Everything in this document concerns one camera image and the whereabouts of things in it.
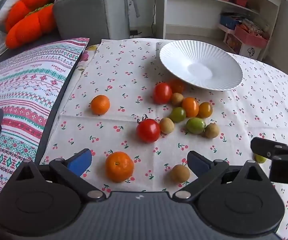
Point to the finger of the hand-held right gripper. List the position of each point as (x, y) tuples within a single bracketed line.
[(265, 147)]

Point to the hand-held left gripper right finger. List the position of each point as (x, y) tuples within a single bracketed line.
[(198, 162)]

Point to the small mandarin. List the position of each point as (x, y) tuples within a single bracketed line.
[(100, 104)]

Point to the large mandarin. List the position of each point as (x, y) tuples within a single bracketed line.
[(119, 166)]

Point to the floral tablecloth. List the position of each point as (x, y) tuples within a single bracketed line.
[(86, 55)]

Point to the orange plush pillow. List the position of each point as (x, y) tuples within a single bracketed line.
[(30, 28), (34, 0)]

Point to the grey sofa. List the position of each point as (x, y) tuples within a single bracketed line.
[(91, 17)]

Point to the red tomato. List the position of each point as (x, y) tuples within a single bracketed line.
[(148, 130), (162, 93)]

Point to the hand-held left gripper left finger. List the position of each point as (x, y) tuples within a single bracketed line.
[(80, 161)]

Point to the light green tomato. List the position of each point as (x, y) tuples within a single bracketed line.
[(195, 125)]

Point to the small green fruit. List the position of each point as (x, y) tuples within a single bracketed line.
[(260, 159)]

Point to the white bookshelf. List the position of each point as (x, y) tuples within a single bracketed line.
[(161, 10)]

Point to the blue box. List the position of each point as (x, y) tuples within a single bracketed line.
[(230, 22)]

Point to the dark green tomato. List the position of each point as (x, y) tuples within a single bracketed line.
[(177, 114)]

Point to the amber tomato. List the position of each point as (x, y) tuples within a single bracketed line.
[(205, 110)]

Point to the white pink storage box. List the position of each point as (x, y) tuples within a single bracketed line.
[(243, 50)]

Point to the pink plastic basket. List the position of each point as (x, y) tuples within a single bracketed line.
[(250, 38)]

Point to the orange-red tomato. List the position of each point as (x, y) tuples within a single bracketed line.
[(177, 85)]

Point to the oval orange tomato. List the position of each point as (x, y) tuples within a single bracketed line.
[(190, 107)]

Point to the white ribbed plate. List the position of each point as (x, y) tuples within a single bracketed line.
[(201, 62)]

